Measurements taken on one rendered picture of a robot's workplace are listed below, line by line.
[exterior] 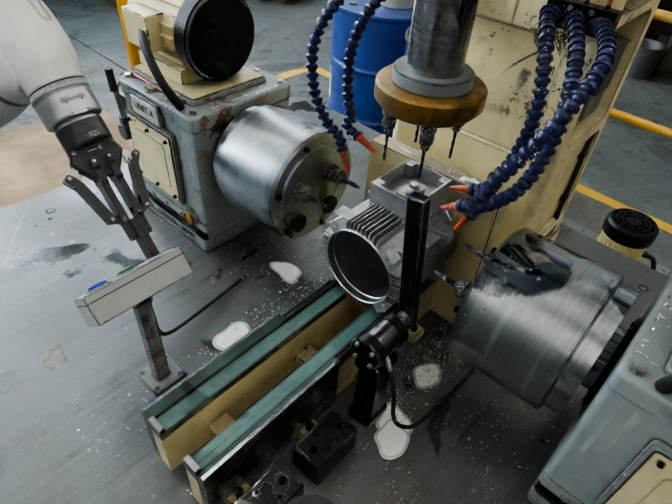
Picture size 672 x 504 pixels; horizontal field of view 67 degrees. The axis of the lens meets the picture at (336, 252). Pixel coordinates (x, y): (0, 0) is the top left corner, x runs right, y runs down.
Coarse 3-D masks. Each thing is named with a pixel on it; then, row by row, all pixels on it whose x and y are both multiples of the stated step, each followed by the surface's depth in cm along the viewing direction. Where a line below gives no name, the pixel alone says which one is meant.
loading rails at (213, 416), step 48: (336, 288) 103; (432, 288) 111; (288, 336) 93; (336, 336) 94; (192, 384) 84; (240, 384) 88; (288, 384) 86; (336, 384) 93; (192, 432) 84; (240, 432) 79; (288, 432) 86; (192, 480) 77; (240, 480) 81
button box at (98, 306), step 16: (160, 256) 83; (176, 256) 84; (128, 272) 80; (144, 272) 81; (160, 272) 83; (176, 272) 84; (192, 272) 86; (96, 288) 78; (112, 288) 78; (128, 288) 79; (144, 288) 81; (160, 288) 82; (80, 304) 78; (96, 304) 76; (112, 304) 78; (128, 304) 79; (96, 320) 76
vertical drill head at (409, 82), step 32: (416, 0) 73; (448, 0) 69; (416, 32) 74; (448, 32) 72; (416, 64) 76; (448, 64) 75; (384, 96) 78; (416, 96) 76; (448, 96) 76; (480, 96) 78; (384, 128) 85; (384, 160) 89
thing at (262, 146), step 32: (256, 128) 103; (288, 128) 102; (320, 128) 103; (224, 160) 105; (256, 160) 101; (288, 160) 98; (320, 160) 104; (224, 192) 111; (256, 192) 102; (288, 192) 102; (320, 192) 110; (288, 224) 107; (320, 224) 117
